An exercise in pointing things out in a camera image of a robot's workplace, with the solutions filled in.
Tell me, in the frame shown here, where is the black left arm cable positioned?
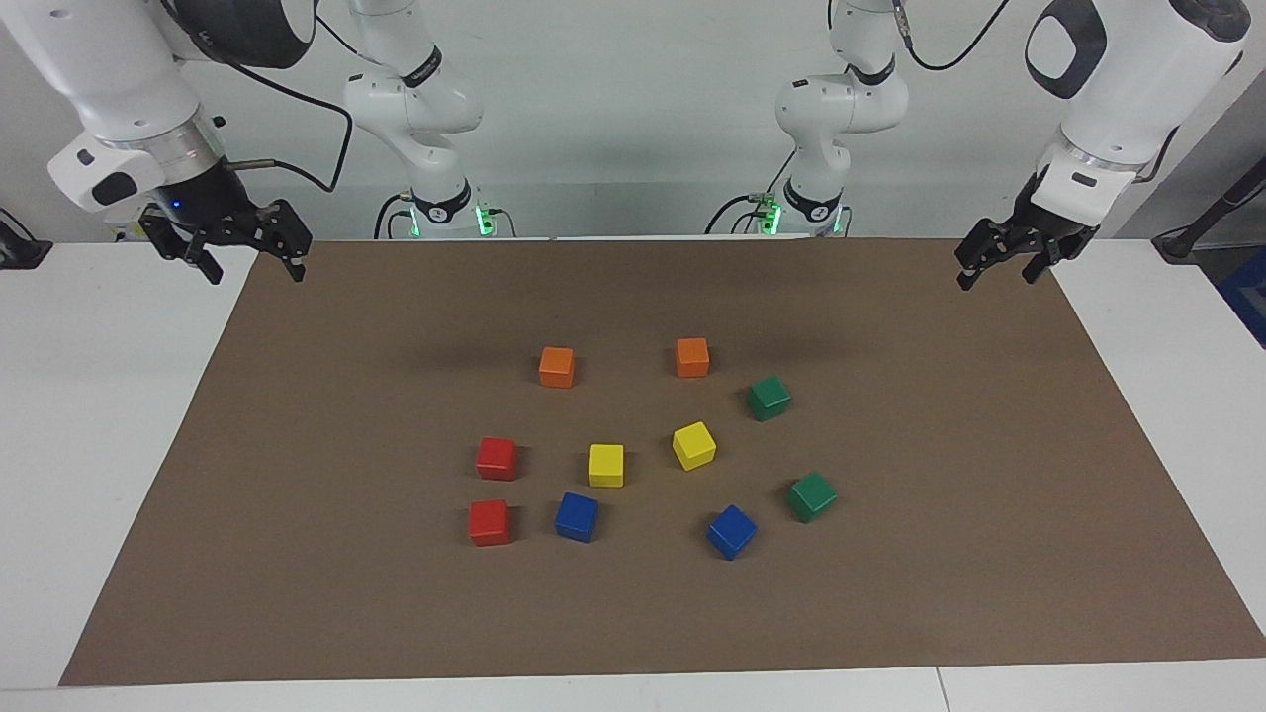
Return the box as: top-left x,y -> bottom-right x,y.
890,0 -> 1015,72

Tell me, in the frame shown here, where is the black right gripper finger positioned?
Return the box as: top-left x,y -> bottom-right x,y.
255,200 -> 314,284
138,206 -> 225,286

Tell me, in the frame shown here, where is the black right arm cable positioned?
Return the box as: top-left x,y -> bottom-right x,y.
173,0 -> 355,194

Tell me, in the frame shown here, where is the black clamp mount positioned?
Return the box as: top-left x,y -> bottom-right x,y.
0,208 -> 53,271

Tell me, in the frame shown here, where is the red wooden block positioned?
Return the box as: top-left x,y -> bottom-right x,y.
476,437 -> 519,483
468,498 -> 512,548

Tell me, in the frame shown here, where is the blue wooden block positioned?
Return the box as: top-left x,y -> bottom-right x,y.
554,491 -> 600,544
706,504 -> 759,562

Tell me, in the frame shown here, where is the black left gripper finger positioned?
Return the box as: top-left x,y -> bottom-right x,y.
954,218 -> 1025,292
1022,235 -> 1074,286

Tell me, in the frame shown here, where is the black stand pole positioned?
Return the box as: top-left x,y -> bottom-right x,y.
1152,156 -> 1266,264

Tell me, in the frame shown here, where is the green wooden block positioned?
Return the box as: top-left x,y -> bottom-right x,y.
747,375 -> 793,423
787,471 -> 839,524

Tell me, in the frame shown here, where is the brown table mat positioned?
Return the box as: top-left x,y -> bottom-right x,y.
59,237 -> 1266,686

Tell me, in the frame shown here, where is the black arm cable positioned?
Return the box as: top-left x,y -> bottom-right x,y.
890,0 -> 1015,72
173,0 -> 355,194

